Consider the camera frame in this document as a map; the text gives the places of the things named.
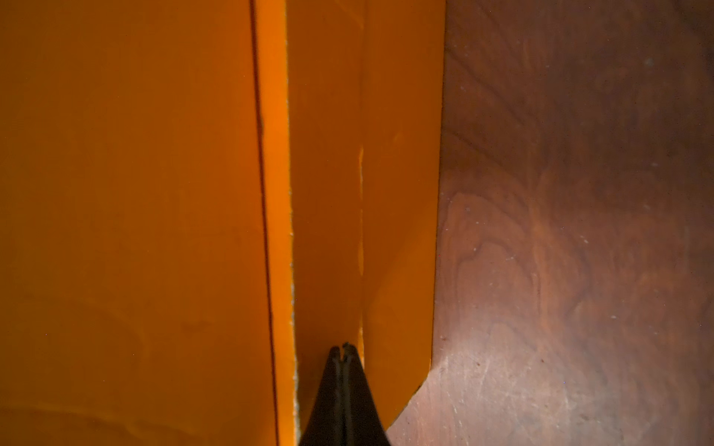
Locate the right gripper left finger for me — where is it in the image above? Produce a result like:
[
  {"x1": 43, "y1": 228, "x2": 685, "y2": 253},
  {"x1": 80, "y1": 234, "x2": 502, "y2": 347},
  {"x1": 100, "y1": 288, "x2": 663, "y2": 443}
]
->
[{"x1": 299, "y1": 347, "x2": 343, "y2": 446}]

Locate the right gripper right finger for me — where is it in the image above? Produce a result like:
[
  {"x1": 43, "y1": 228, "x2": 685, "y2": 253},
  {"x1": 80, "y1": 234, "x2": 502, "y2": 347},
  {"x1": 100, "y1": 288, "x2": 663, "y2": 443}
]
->
[{"x1": 341, "y1": 343, "x2": 390, "y2": 446}]

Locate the orange shoebox front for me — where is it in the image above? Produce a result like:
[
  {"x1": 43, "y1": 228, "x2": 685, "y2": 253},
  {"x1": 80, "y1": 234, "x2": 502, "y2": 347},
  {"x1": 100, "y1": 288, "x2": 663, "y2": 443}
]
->
[{"x1": 0, "y1": 0, "x2": 366, "y2": 446}]

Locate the orange shoebox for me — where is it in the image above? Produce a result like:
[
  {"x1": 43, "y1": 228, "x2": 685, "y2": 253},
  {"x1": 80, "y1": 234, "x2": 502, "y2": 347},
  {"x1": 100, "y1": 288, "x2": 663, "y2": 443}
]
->
[
  {"x1": 0, "y1": 0, "x2": 366, "y2": 446},
  {"x1": 361, "y1": 1, "x2": 446, "y2": 426}
]

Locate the orange shoebox rear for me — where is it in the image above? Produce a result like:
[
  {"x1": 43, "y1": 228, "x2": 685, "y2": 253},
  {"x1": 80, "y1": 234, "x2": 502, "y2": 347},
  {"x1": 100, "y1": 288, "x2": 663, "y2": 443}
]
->
[{"x1": 361, "y1": 1, "x2": 446, "y2": 426}]

